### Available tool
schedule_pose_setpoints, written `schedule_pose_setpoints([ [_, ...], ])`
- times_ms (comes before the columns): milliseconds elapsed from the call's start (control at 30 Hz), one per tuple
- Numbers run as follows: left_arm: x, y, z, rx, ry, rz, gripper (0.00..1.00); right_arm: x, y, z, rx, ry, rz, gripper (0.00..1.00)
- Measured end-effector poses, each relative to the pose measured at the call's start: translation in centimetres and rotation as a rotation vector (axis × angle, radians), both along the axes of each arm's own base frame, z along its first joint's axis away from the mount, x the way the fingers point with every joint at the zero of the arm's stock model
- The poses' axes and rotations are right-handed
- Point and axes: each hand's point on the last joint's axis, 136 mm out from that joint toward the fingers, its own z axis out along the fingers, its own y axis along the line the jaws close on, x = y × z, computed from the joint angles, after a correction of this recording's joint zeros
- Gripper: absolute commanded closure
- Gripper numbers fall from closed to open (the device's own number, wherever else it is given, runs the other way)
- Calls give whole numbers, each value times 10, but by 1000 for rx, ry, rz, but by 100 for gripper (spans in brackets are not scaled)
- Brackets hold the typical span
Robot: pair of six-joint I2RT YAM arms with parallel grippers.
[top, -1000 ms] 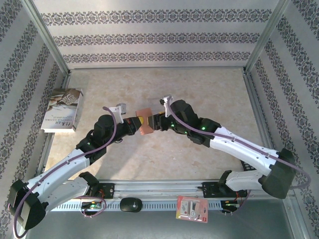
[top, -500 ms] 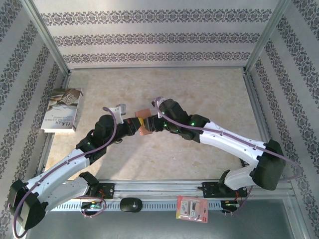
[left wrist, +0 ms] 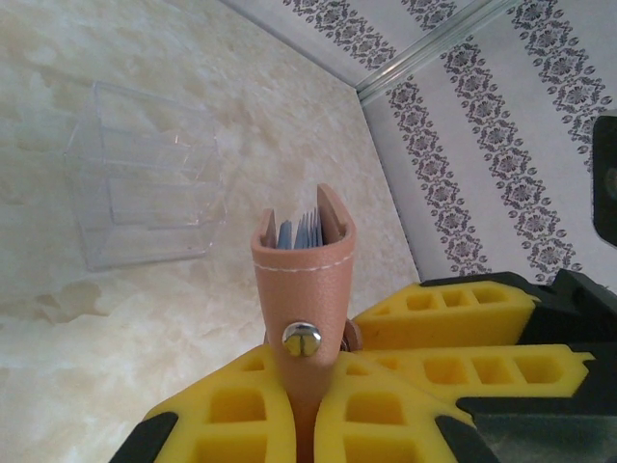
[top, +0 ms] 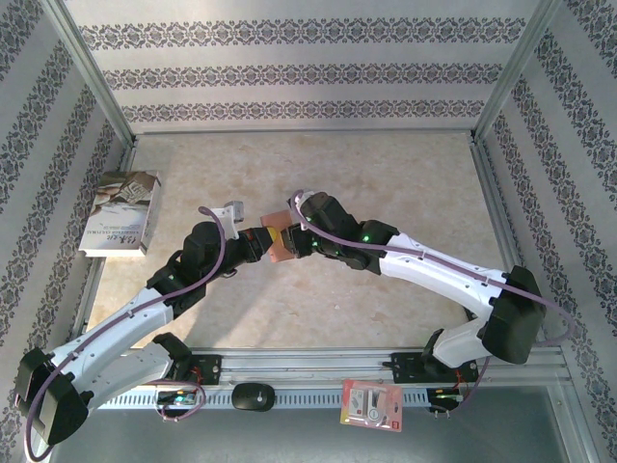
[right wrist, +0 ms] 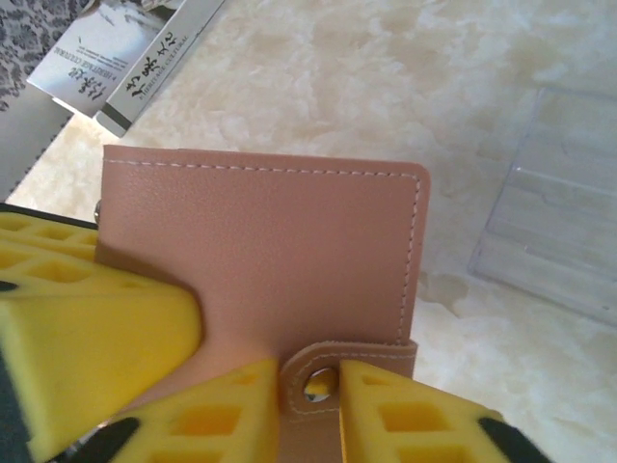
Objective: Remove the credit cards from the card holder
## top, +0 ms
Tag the pink leather card holder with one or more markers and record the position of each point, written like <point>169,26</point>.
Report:
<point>277,219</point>

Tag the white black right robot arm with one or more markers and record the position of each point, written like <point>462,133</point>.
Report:
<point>434,275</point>

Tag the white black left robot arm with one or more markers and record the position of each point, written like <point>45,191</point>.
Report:
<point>120,323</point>

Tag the white paperback book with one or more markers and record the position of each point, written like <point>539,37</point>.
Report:
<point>120,212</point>

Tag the green circuit board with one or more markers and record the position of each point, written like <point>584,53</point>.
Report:
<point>178,399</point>

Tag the black computer mouse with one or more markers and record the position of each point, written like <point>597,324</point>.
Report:
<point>253,396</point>

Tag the red USB drive blister pack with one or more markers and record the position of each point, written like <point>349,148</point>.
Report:
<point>371,405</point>

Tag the grey metal plate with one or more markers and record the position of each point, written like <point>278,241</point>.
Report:
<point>308,439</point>

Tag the aluminium frame back rail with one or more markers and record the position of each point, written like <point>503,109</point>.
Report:
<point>303,131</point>

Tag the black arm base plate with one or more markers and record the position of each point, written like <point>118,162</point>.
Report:
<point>209,369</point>
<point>407,366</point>

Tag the aluminium mounting rail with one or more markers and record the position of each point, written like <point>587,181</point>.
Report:
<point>308,362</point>

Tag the aluminium frame side rail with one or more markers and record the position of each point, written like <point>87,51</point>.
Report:
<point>501,217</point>
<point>126,156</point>

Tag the aluminium frame post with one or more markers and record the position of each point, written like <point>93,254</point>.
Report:
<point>514,72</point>
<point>91,72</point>

